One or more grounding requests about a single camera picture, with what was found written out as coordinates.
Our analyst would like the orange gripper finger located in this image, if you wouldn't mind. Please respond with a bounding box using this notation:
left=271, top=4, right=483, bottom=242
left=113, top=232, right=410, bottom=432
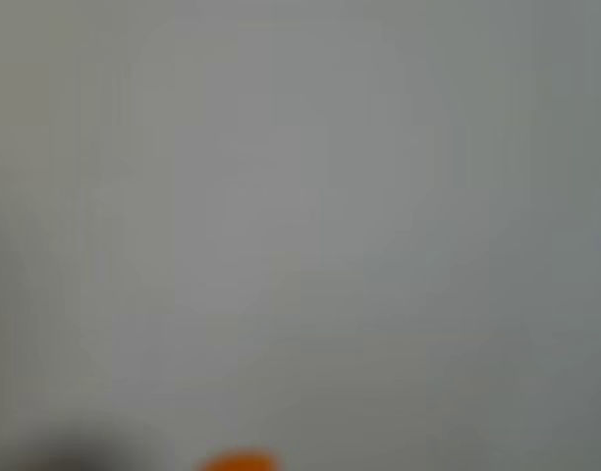
left=195, top=447, right=280, bottom=471

